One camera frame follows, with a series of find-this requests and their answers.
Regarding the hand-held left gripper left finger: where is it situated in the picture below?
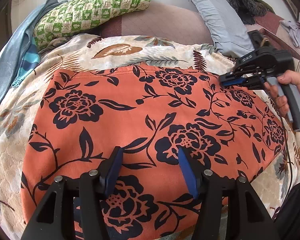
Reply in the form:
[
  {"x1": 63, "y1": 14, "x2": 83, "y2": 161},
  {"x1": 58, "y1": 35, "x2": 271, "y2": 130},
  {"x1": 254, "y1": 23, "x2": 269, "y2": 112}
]
[{"x1": 20, "y1": 146, "x2": 124, "y2": 240}]

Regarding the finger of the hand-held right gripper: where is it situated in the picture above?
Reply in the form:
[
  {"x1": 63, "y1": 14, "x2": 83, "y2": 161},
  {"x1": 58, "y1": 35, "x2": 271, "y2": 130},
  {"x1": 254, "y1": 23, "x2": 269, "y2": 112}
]
[
  {"x1": 220, "y1": 79, "x2": 264, "y2": 90},
  {"x1": 219, "y1": 65, "x2": 243, "y2": 82}
]

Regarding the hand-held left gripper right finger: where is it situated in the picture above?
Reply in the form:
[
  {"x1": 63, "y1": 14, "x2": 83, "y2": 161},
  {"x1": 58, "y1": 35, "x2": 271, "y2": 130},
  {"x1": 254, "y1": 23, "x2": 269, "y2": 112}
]
[{"x1": 177, "y1": 147, "x2": 280, "y2": 240}]

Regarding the orange floral shirt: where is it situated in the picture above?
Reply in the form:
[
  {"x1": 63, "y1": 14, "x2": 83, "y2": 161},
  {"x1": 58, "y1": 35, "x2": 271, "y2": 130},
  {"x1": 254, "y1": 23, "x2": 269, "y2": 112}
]
[{"x1": 20, "y1": 65, "x2": 290, "y2": 240}]

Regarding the person's right hand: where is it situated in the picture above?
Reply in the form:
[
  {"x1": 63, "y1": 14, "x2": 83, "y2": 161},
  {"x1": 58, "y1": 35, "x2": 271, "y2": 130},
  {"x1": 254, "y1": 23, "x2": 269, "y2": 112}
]
[{"x1": 264, "y1": 70, "x2": 300, "y2": 124}]

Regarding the pale lilac garment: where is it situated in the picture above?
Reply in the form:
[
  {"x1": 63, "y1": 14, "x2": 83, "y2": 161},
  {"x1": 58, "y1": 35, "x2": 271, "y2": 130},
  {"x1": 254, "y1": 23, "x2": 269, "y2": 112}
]
[{"x1": 280, "y1": 20, "x2": 300, "y2": 48}]

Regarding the grey pillow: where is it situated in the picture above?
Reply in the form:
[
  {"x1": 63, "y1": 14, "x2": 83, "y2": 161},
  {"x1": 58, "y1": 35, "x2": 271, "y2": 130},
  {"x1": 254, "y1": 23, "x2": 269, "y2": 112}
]
[{"x1": 179, "y1": 0, "x2": 255, "y2": 55}]

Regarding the olive cloth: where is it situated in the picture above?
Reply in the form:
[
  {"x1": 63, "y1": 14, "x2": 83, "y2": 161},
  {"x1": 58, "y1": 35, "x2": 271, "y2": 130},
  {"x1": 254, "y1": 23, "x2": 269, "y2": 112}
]
[{"x1": 250, "y1": 0, "x2": 275, "y2": 13}]

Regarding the dark fur garment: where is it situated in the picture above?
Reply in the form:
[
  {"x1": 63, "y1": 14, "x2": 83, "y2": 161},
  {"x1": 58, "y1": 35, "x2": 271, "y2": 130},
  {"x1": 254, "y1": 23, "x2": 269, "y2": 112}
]
[{"x1": 227, "y1": 0, "x2": 268, "y2": 25}]

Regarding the pink headboard cushion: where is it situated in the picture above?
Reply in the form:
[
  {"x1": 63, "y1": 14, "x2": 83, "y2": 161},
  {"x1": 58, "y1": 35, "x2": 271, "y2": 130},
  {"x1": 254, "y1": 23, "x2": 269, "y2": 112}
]
[{"x1": 99, "y1": 1, "x2": 214, "y2": 45}]

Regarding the leaf print blanket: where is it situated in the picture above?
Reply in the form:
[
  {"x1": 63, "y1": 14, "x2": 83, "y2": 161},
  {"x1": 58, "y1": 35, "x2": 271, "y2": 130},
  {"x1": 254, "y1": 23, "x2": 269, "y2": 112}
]
[{"x1": 0, "y1": 34, "x2": 300, "y2": 240}]

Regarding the person's dark clothing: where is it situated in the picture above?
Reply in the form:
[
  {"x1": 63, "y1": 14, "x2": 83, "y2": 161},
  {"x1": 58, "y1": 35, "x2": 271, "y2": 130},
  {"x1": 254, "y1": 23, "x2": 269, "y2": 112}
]
[{"x1": 272, "y1": 180, "x2": 300, "y2": 240}]

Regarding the teal striped cloth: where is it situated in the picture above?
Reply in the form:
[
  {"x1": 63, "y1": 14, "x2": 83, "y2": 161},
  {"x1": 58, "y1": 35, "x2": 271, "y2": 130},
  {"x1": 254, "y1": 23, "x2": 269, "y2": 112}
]
[{"x1": 12, "y1": 36, "x2": 40, "y2": 87}]

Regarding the green checkered pillow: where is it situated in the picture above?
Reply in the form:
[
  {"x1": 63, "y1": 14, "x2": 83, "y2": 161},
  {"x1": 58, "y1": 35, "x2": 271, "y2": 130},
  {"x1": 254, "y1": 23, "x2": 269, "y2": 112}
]
[{"x1": 33, "y1": 0, "x2": 153, "y2": 52}]

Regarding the blue-grey cloth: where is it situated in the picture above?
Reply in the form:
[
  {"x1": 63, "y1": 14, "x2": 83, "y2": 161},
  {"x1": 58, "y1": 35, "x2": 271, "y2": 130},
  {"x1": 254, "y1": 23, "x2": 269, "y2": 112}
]
[{"x1": 0, "y1": 0, "x2": 68, "y2": 120}]

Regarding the black cable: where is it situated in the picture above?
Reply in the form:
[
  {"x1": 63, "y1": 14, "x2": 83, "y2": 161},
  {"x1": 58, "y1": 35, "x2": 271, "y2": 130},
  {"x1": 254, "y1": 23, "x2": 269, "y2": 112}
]
[{"x1": 280, "y1": 116, "x2": 294, "y2": 200}]

